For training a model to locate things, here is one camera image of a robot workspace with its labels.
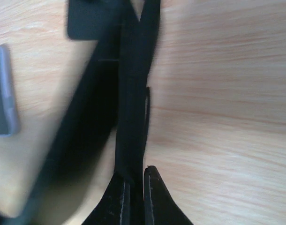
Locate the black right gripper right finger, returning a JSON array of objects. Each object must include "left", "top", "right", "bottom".
[{"left": 143, "top": 165, "right": 192, "bottom": 225}]

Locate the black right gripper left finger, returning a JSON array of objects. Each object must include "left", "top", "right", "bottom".
[{"left": 82, "top": 173, "right": 130, "bottom": 225}]

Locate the phone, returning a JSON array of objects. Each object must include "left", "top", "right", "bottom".
[
  {"left": 0, "top": 44, "right": 20, "bottom": 136},
  {"left": 0, "top": 4, "right": 123, "bottom": 225}
]

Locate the black smartphone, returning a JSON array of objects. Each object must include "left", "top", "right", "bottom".
[{"left": 67, "top": 0, "right": 123, "bottom": 40}]

